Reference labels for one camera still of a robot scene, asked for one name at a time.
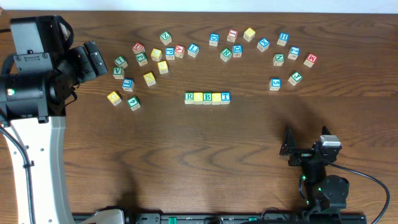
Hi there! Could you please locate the blue T block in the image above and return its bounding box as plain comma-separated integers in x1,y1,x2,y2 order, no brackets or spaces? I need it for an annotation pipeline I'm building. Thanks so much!
221,92,231,105

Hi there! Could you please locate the yellow O block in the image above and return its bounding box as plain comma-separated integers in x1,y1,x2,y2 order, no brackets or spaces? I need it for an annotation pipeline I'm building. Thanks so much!
211,93,221,105
193,92,203,105

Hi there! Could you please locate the green B block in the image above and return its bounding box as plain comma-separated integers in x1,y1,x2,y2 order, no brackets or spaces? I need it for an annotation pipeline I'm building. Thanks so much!
203,92,212,105

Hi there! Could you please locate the green r block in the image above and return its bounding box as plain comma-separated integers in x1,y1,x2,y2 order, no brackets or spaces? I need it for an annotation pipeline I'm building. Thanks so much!
184,92,194,104
220,48,233,62

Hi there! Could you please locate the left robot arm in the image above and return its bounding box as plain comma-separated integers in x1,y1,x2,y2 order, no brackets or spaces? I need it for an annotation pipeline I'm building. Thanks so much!
1,16,108,223

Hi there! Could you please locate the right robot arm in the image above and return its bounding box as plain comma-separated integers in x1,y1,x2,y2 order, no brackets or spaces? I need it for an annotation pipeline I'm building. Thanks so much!
279,126,349,212

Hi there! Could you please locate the green J block right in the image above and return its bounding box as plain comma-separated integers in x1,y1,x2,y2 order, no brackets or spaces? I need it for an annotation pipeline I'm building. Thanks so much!
288,72,303,86

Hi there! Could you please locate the green j block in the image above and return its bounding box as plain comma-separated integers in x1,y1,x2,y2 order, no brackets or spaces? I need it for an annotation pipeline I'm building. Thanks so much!
288,72,303,86
136,52,148,67

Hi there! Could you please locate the blue 5 block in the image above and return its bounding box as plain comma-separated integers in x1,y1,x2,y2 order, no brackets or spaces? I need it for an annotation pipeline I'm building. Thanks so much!
269,78,282,91

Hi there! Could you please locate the red M block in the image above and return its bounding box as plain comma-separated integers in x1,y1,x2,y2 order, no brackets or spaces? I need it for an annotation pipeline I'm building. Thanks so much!
303,54,318,68

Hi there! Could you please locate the green V block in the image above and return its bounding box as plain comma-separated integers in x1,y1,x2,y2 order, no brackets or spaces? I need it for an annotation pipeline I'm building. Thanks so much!
113,67,124,80

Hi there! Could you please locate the green 7 block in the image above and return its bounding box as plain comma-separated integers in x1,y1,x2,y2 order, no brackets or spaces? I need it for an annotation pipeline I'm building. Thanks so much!
114,55,128,68

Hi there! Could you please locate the yellow block far left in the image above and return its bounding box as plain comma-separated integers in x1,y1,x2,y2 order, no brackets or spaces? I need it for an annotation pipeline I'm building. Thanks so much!
107,91,122,106

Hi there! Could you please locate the blue L block left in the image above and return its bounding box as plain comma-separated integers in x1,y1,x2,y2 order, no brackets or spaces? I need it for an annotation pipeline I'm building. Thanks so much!
122,78,134,91

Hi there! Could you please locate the blue l block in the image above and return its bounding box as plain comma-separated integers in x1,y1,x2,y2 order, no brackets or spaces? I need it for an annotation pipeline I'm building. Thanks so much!
187,44,200,58
122,78,134,91

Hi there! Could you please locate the red U block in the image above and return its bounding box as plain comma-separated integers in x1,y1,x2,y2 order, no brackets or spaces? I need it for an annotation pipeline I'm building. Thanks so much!
132,42,145,54

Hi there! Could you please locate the blue H block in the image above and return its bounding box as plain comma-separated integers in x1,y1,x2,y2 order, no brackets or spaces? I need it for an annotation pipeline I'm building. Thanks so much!
277,32,289,46

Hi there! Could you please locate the green J block left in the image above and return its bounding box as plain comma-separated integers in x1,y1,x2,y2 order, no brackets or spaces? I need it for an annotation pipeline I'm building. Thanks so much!
136,52,148,67

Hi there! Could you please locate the blue X block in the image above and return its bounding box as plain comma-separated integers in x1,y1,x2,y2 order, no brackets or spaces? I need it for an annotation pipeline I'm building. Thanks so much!
257,38,270,52

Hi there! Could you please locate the blue D block lower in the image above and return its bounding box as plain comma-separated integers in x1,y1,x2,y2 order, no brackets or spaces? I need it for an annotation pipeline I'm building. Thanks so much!
233,45,243,58

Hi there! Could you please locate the blue d block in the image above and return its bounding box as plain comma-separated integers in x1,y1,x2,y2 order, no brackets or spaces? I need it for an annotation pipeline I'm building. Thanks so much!
209,33,220,47
233,45,243,58

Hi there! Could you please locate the green 4 block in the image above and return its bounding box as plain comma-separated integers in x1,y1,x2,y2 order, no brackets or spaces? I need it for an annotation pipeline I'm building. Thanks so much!
127,96,141,111

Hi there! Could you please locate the yellow block centre left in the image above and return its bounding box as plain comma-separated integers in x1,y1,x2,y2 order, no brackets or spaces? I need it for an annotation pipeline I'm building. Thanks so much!
143,72,156,86

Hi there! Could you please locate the yellow block upper left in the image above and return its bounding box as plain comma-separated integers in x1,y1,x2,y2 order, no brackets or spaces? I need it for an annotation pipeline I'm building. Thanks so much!
150,48,162,62

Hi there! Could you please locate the yellow block top right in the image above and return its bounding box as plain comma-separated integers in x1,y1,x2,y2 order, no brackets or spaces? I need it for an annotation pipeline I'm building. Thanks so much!
243,27,256,42

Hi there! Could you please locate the red I block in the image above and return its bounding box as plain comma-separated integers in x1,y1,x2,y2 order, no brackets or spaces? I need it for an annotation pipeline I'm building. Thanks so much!
227,29,238,43

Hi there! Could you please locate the yellow S block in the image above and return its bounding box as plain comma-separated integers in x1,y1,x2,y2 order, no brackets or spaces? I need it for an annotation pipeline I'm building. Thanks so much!
157,61,169,74

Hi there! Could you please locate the green Z block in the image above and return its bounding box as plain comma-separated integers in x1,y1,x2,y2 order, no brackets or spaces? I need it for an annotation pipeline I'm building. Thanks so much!
160,31,172,45

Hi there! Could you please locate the blue P block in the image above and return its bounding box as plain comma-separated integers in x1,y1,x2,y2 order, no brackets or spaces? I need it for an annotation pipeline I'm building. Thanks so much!
165,47,175,60

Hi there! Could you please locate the blue D block top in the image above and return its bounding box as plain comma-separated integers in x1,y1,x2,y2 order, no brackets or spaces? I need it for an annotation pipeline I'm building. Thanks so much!
209,33,220,47

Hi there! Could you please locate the red A block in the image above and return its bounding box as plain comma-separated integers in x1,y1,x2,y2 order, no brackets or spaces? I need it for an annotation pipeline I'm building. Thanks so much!
174,45,185,58

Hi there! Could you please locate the right black cable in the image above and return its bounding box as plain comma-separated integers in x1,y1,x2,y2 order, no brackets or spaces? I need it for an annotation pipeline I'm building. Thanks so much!
328,161,391,224

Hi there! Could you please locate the black cable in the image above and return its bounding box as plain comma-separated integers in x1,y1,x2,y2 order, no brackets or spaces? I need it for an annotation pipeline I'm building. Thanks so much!
0,29,37,224
328,161,391,224

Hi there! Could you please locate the left black cable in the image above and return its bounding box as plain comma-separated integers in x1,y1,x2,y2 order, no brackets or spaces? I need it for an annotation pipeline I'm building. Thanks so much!
0,29,37,224

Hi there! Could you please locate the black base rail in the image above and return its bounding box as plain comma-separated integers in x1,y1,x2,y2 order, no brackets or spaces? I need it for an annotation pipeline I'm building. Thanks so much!
72,207,367,224

